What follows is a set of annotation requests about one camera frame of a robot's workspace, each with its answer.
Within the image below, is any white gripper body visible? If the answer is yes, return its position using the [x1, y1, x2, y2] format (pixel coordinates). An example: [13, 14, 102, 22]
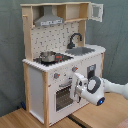
[70, 73, 88, 102]

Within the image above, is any white oven door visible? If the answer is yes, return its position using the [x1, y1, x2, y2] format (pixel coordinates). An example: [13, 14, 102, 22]
[49, 82, 80, 125]

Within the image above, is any white microwave door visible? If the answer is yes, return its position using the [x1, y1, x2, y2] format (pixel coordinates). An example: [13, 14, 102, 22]
[91, 3, 103, 22]

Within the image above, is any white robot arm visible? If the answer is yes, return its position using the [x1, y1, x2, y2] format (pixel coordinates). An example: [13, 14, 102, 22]
[70, 73, 128, 106]

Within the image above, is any wooden toy kitchen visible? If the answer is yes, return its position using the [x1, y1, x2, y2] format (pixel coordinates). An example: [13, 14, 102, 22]
[22, 2, 105, 127]

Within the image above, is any right red stove knob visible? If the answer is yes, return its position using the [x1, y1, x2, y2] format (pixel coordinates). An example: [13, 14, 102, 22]
[71, 65, 78, 73]

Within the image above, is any red stove knob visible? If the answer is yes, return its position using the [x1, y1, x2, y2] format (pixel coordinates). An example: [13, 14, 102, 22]
[54, 73, 60, 79]
[71, 65, 78, 73]

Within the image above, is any white fridge door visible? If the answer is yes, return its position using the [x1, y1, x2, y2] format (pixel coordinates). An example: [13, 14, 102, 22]
[79, 54, 103, 107]

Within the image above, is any left red stove knob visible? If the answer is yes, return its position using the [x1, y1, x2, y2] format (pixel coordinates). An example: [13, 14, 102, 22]
[54, 73, 60, 79]

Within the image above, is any grey toy sink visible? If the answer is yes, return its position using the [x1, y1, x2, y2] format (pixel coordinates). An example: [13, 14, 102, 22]
[66, 47, 94, 56]

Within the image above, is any black stove top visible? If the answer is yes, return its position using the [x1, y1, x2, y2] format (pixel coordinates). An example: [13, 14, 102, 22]
[35, 53, 70, 66]

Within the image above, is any black toy faucet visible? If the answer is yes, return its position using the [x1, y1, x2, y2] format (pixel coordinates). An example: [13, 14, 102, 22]
[67, 33, 83, 49]

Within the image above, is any silver toy pot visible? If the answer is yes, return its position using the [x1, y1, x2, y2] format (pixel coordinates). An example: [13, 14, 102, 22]
[40, 51, 56, 62]

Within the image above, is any grey range hood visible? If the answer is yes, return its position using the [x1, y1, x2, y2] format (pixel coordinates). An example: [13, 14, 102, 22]
[35, 5, 64, 27]

